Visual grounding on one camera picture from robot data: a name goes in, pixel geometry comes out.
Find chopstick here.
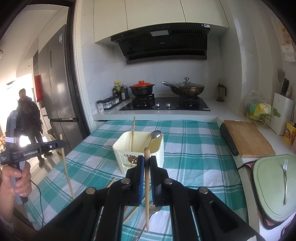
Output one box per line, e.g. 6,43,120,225
123,206,139,224
131,116,135,152
144,148,150,232
106,178,116,188
61,147,75,200

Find left hand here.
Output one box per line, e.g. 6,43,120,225
1,162,32,223

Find cream utensil holder box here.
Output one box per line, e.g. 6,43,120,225
112,131,164,175

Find person in dark jacket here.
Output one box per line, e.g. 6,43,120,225
14,88,53,168

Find steel spoon in holder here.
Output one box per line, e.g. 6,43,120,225
147,130,162,151

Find teal plaid tablecloth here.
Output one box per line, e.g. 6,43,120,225
28,120,255,240

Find chopstick standing in holder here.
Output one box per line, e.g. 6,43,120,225
131,116,135,152

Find steel refrigerator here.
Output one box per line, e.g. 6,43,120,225
38,25,83,155

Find black gas stove top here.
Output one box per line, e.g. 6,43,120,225
120,95,210,111

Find spice jar rack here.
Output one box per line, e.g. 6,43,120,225
96,95,121,113

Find wooden cutting board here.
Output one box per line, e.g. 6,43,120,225
224,120,275,158

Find sauce bottles group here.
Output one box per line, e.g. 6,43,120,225
113,80,129,101

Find black pot orange lid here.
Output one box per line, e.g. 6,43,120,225
129,80,154,97

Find small steel fork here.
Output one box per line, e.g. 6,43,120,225
282,159,288,205

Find wok with glass lid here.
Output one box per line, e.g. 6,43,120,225
162,77,205,98

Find plastic bag with vegetables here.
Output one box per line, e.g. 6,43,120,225
244,90,271,126

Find yellow printed cup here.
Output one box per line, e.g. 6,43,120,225
283,121,296,144

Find dark glass kettle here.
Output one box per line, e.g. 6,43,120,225
216,82,227,102

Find white knife block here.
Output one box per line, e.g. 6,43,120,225
269,92,293,136

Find black range hood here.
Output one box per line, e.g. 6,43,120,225
111,23,211,64

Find white upper cabinets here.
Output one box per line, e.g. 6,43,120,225
93,1,229,44

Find black handle roll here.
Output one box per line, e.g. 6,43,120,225
220,123,239,156

